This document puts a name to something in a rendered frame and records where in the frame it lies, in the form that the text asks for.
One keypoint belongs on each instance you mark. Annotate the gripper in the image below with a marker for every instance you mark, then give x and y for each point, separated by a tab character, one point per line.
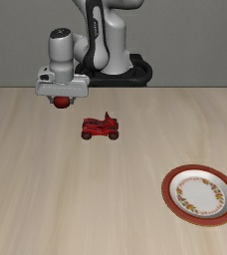
62	88

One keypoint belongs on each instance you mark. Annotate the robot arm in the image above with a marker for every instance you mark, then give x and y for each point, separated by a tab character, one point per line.
110	40

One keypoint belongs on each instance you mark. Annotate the red tomato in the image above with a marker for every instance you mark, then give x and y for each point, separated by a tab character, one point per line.
61	102

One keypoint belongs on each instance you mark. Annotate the red-rimmed white plate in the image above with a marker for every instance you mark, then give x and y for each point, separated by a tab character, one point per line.
201	195

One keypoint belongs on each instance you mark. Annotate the red toy car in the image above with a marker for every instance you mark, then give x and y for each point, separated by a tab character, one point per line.
100	127

